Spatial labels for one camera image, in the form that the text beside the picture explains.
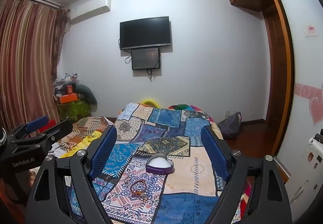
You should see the dark green cushion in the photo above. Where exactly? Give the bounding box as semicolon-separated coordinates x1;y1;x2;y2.
76;84;98;113

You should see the small black monitor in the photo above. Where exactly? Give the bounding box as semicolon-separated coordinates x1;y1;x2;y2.
131;47;160;70

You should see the orange beaded bracelet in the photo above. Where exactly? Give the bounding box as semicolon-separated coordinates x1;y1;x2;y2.
130;181;148;195

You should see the white air conditioner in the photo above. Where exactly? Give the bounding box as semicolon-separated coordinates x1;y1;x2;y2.
69;0;112;22

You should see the dark bag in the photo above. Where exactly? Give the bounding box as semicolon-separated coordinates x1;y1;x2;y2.
217;112;242;140

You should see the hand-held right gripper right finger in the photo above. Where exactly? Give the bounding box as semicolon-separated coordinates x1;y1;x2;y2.
200;125;294;224

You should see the brown striped blanket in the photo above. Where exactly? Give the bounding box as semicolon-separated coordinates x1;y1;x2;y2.
59;116;114;156

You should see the green patterned cloth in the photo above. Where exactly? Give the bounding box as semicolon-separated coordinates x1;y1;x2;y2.
57;101;92;122

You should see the brown wooden door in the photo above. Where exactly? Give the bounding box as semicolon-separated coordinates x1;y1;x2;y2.
260;0;296;184

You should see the yellow ring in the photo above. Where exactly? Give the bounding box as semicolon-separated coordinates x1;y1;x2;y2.
141;98;159;108

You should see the patchwork printed blanket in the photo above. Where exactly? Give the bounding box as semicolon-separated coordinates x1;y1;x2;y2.
68;103;249;224

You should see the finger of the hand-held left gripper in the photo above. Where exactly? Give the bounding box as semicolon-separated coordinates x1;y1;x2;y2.
6;115;49;138
11;120;73;150

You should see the long orange box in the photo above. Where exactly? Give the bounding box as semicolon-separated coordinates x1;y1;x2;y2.
57;93;79;104

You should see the pile of clutter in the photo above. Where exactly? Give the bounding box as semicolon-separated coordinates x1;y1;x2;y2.
53;72;81;95

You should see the purple heart-shaped box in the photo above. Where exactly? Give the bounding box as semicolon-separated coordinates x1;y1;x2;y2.
145;154;174;175

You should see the black wall television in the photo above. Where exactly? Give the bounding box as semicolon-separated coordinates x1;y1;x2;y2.
120;16;172;50

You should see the white plastic device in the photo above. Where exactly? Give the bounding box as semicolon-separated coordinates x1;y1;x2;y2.
308;129;323;147

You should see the striped brown curtain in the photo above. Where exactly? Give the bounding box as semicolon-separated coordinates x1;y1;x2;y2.
0;0;68;133

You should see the yellow duck blanket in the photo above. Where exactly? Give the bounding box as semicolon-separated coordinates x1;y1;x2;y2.
61;130;101;159

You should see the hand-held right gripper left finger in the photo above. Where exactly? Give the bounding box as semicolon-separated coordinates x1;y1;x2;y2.
25;125;118;224

